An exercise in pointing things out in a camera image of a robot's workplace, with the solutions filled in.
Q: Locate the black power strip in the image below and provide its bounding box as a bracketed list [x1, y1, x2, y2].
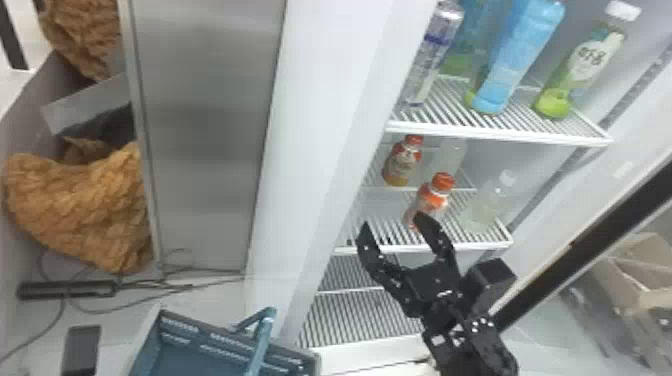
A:
[16, 279, 119, 302]

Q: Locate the grey cable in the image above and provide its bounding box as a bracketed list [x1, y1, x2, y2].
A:
[0, 249, 246, 365]

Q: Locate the fridge door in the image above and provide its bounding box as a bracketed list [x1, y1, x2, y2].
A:
[492, 157, 672, 376]

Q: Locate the white fridge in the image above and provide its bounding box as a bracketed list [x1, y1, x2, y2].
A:
[117, 0, 672, 376]

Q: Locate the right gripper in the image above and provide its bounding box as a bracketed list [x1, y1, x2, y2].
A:
[355, 210, 470, 320]

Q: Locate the cardboard box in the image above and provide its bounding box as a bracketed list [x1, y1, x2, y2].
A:
[587, 231, 672, 369]

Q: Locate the green bottle with white label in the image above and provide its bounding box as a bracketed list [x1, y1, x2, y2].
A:
[531, 0, 643, 120]

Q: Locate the clear bottle with blue label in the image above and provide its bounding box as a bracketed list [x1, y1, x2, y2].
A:
[403, 0, 466, 108]

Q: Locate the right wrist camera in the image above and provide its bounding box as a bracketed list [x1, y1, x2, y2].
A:
[458, 257, 519, 317]

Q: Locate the orange bottle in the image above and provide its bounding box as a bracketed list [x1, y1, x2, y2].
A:
[401, 172, 456, 230]
[381, 134, 425, 188]

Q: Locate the blue basket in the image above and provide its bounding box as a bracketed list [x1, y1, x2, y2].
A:
[127, 306, 321, 376]

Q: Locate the black phone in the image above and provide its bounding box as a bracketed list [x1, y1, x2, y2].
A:
[60, 324, 103, 376]

